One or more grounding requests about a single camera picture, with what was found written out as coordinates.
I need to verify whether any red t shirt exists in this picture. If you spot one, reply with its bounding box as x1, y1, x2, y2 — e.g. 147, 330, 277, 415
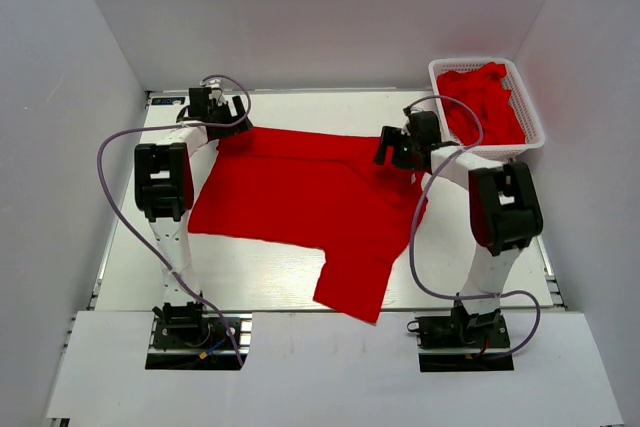
188, 127, 423, 323

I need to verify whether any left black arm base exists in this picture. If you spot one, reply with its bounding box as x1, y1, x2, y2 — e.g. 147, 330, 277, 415
145, 302, 252, 371

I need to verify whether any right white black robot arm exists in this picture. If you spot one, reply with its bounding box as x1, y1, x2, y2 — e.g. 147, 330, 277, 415
374, 111, 543, 346

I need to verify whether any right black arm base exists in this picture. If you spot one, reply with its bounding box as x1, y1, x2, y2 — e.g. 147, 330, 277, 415
407, 305, 514, 373

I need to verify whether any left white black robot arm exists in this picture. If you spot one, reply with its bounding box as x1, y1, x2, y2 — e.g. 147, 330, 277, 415
134, 78, 253, 307

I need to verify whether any red shirts pile in basket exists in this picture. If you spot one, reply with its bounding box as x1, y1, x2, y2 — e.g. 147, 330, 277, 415
437, 62, 526, 145

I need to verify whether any blue label sticker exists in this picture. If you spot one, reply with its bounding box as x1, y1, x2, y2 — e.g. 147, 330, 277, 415
151, 96, 185, 106

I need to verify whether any white plastic basket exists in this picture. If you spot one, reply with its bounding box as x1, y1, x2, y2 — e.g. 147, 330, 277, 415
428, 57, 545, 160

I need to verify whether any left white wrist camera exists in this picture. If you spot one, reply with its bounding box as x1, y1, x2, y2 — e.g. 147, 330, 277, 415
200, 76, 225, 105

